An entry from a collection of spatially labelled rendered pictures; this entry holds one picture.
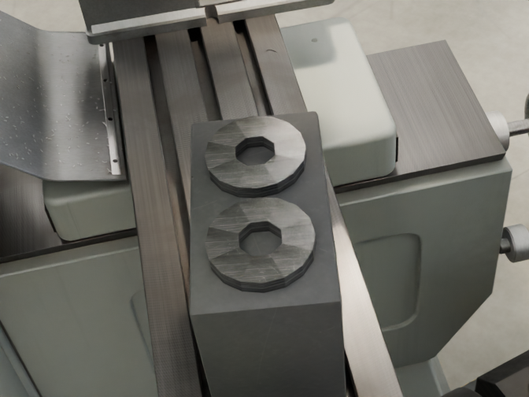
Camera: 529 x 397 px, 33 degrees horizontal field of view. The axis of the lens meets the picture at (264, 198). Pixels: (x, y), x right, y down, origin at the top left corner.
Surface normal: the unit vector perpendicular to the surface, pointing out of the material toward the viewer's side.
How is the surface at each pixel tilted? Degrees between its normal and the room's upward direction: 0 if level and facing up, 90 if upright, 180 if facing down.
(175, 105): 0
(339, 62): 0
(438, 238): 90
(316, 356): 90
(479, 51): 0
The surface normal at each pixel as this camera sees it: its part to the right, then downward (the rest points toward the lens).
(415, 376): -0.09, -0.66
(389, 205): 0.19, 0.72
